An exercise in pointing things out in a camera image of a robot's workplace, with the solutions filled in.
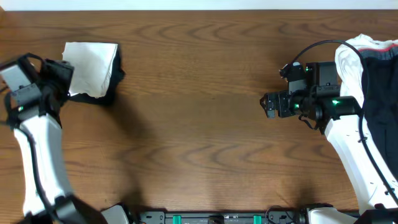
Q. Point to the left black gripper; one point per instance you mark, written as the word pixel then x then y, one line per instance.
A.
pixel 58 75

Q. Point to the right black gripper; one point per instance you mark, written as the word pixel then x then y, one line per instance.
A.
pixel 282 97

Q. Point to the white robot print t-shirt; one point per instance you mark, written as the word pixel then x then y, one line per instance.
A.
pixel 93 63

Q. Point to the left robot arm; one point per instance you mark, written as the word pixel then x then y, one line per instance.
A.
pixel 49 197

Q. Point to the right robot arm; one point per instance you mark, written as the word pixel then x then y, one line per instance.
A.
pixel 358 117

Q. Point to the plain white t-shirt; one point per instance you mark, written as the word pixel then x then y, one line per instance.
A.
pixel 349 67

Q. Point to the folded black cloth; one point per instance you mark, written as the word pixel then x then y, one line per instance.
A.
pixel 117 75

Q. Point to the dark navy garment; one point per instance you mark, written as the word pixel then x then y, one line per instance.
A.
pixel 380 85

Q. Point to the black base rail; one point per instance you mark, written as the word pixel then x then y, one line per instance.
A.
pixel 272 215

